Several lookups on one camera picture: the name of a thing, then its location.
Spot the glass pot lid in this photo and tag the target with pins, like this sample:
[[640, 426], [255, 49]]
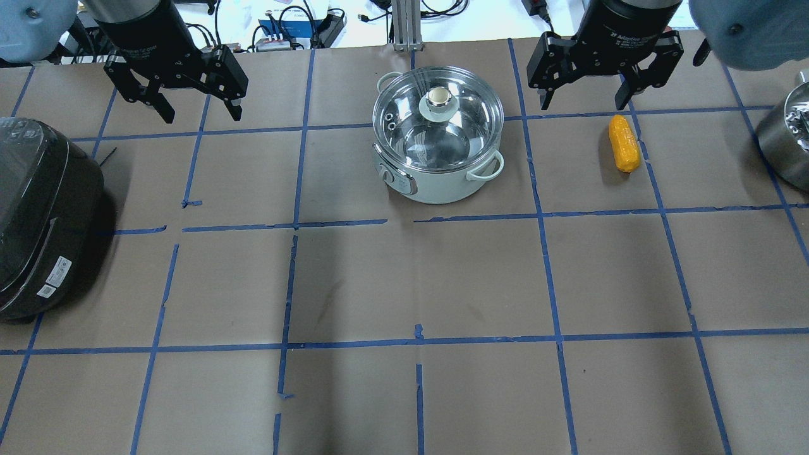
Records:
[[436, 119]]

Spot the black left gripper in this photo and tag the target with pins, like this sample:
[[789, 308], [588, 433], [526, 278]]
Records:
[[146, 36]]

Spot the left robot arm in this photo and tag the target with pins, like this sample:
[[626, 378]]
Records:
[[31, 30]]

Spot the brown paper table cover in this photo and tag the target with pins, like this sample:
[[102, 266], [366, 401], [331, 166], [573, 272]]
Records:
[[256, 288]]

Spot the yellow corn cob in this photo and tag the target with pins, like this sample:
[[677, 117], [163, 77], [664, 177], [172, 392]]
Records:
[[625, 148]]

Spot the black rice cooker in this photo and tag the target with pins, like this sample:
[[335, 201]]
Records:
[[50, 189]]

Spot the pale green electric pot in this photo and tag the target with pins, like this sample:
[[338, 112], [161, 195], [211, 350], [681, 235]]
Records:
[[437, 188]]

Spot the black power adapter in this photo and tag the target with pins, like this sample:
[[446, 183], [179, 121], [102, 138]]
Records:
[[329, 28]]

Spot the blue white box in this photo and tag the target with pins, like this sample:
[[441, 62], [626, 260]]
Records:
[[273, 35]]

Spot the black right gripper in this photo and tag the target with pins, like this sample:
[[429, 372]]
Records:
[[622, 33]]

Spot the aluminium frame post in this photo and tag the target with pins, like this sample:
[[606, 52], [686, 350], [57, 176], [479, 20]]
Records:
[[406, 25]]

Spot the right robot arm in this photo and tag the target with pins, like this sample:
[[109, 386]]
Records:
[[749, 35]]

